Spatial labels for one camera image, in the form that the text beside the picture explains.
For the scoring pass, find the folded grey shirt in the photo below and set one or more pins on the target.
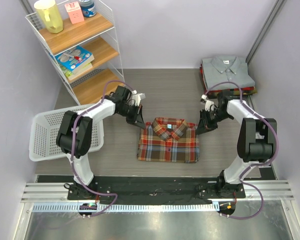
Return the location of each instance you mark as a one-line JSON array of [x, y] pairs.
[[226, 72]]

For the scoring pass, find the white plastic basket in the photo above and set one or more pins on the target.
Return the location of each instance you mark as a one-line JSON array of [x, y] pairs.
[[46, 125]]

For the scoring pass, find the white wire wooden shelf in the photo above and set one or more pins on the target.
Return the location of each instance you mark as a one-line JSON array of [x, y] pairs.
[[97, 34]]

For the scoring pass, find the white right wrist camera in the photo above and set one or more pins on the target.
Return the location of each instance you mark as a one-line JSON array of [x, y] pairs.
[[208, 104]]

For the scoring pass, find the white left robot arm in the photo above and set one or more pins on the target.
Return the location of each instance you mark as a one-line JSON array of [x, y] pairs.
[[84, 185]]

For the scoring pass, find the brown red plaid shirt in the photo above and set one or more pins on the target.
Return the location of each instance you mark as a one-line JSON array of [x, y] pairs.
[[168, 140]]

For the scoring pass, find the blue book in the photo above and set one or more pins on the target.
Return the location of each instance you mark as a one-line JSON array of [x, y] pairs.
[[75, 58]]

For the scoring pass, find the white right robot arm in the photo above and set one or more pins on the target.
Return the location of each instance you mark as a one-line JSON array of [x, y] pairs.
[[256, 145]]

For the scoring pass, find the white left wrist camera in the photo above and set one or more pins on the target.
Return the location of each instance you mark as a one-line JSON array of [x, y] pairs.
[[137, 97]]

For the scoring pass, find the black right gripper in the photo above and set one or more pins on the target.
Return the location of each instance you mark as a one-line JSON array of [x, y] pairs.
[[205, 125]]

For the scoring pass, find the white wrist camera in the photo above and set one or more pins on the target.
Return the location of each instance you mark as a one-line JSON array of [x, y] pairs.
[[137, 97], [208, 104]]

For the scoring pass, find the blue white jar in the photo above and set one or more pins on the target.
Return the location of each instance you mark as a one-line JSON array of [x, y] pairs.
[[88, 8]]

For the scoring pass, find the pink box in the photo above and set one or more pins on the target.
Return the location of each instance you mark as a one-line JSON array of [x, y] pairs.
[[74, 12]]

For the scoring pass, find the white slotted cable duct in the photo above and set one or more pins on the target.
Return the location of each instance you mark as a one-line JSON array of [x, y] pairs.
[[85, 207]]

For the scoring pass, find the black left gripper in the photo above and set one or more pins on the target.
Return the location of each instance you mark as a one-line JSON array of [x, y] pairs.
[[137, 120]]

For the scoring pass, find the green book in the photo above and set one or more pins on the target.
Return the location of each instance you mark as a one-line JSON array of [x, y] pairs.
[[71, 75]]

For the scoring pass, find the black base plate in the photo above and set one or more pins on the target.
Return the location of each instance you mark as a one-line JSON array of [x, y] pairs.
[[155, 191]]

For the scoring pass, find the yellow pitcher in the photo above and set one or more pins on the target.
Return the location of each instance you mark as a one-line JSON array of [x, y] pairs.
[[49, 14]]

